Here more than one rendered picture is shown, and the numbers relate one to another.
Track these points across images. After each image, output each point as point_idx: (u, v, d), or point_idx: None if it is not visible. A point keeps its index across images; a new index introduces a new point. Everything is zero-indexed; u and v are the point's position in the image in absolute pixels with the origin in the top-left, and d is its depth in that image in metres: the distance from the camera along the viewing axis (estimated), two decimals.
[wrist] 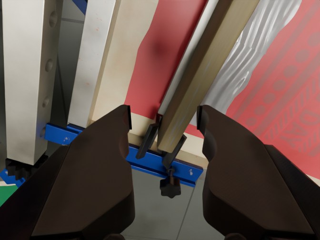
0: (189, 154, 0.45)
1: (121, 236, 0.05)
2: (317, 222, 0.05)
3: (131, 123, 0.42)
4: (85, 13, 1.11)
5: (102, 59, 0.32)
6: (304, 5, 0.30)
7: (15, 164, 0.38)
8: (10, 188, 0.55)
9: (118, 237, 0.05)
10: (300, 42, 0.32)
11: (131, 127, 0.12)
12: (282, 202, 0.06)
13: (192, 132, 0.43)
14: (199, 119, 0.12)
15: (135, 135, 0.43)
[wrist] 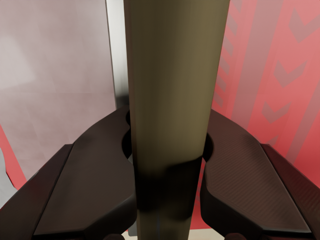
0: None
1: (121, 236, 0.05)
2: (314, 220, 0.05)
3: None
4: None
5: None
6: None
7: None
8: None
9: (118, 237, 0.05)
10: None
11: None
12: (279, 201, 0.06)
13: None
14: None
15: None
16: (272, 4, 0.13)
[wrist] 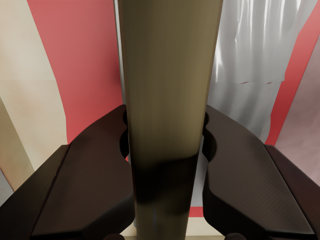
0: (217, 239, 0.30)
1: (121, 236, 0.05)
2: (317, 222, 0.05)
3: None
4: None
5: (16, 189, 0.20)
6: None
7: None
8: None
9: (118, 237, 0.05)
10: None
11: None
12: (282, 202, 0.06)
13: None
14: None
15: (129, 239, 0.30)
16: None
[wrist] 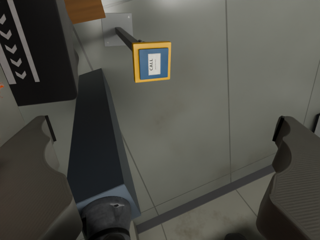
0: None
1: (121, 236, 0.05)
2: None
3: None
4: None
5: None
6: None
7: None
8: None
9: (118, 237, 0.05)
10: None
11: (55, 138, 0.11)
12: None
13: None
14: (277, 130, 0.11)
15: None
16: None
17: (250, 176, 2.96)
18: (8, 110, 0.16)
